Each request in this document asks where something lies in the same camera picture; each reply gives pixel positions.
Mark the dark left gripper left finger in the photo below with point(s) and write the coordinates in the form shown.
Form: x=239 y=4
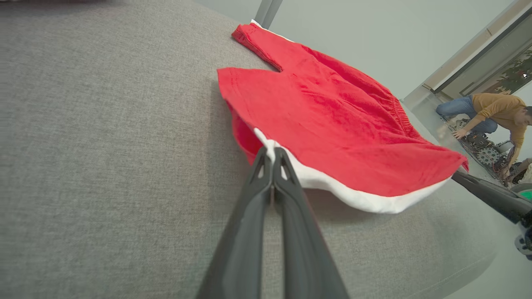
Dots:
x=241 y=249

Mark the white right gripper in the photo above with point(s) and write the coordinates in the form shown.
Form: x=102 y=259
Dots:
x=527 y=245

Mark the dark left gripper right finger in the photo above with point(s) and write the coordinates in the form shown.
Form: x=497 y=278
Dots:
x=303 y=257

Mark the red shorts with white stripe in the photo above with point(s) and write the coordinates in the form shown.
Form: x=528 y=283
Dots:
x=332 y=124

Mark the green disc with grey rim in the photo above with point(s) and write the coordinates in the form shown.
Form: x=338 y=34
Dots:
x=527 y=195

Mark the disassembled machine on floor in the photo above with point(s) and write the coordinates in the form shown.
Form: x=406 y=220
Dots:
x=486 y=155

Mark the person in mustard sweater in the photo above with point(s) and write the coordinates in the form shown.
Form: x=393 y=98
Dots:
x=494 y=106

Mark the green plant behind glass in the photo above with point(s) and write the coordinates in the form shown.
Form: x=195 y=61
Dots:
x=515 y=74

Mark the dark glass wall panel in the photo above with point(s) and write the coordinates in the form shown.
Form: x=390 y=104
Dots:
x=490 y=62

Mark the grey partition post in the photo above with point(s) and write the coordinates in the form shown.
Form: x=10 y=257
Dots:
x=262 y=10
x=273 y=12

